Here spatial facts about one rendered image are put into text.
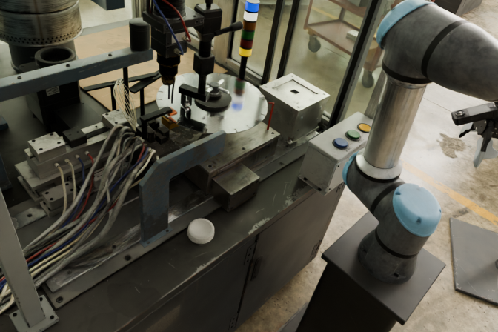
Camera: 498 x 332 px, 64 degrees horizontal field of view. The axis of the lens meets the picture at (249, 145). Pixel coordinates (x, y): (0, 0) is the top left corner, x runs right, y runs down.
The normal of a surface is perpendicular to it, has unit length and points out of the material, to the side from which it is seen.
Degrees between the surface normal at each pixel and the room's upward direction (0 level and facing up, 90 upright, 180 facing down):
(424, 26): 54
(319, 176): 90
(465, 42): 45
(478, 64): 69
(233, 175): 0
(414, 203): 7
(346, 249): 0
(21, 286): 90
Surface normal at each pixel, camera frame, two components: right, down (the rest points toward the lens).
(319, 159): -0.70, 0.37
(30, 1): 0.36, 0.62
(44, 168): 0.70, 0.52
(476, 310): 0.14, -0.77
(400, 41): -0.89, 0.22
